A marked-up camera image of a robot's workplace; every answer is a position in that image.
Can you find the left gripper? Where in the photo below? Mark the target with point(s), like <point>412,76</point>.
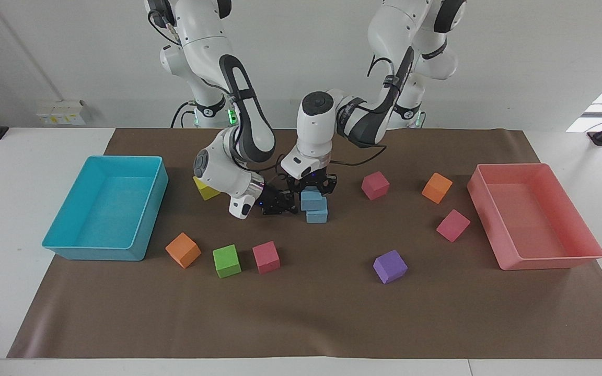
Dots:
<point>314,175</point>

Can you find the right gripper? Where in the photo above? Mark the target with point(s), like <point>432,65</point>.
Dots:
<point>269,201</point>

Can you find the light blue foam block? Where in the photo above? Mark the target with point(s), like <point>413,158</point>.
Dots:
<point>317,216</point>
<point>311,201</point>

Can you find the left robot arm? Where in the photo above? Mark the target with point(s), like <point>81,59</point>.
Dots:
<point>314,130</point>

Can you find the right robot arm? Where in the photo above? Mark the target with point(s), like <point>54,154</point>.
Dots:
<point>201,52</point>

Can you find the pink foam block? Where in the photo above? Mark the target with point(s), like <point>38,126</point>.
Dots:
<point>452,225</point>
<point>266,257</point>
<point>375,185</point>

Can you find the yellow foam block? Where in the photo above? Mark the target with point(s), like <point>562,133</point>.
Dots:
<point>206,191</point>

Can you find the green foam block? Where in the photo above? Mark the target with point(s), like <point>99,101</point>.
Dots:
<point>226,260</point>

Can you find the purple foam block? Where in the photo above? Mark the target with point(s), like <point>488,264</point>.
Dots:
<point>390,266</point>

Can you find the orange foam block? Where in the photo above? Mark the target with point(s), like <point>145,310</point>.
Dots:
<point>183,249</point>
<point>436,187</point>

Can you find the blue plastic bin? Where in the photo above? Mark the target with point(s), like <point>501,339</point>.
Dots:
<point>107,214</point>

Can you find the pink plastic bin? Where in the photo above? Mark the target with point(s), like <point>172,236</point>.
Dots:
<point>531,214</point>

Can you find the white wall socket box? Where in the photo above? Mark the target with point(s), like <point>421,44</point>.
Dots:
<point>60,112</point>

